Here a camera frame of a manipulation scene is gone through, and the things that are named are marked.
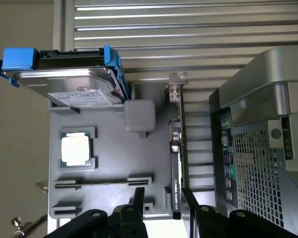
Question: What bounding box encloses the grey parts rack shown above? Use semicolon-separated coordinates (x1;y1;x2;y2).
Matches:
47;82;189;221

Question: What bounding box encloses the CPU chip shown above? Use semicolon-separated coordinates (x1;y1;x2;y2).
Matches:
60;130;93;169

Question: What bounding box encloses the silver hard disk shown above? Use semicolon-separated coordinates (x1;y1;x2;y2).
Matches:
15;67;125;110

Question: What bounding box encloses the open grey PC case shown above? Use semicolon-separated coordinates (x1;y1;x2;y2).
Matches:
208;45;298;235

